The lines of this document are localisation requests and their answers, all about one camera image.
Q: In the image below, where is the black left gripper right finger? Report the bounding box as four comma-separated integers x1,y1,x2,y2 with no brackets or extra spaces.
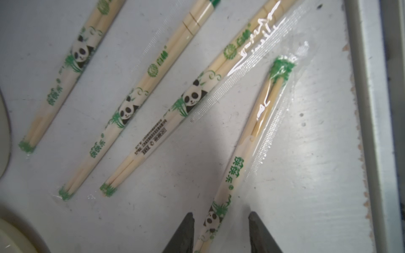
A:
248,211,282,253

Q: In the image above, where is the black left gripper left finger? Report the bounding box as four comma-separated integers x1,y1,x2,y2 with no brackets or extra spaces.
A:
162,213,195,253

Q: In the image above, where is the chopsticks pair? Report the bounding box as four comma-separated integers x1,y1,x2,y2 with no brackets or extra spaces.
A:
100,1,301,197
58,1,220,201
19,1,125,154
193,40,314,253

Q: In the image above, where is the cream plate near chopsticks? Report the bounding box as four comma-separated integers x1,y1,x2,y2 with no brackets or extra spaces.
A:
1,219,38,253

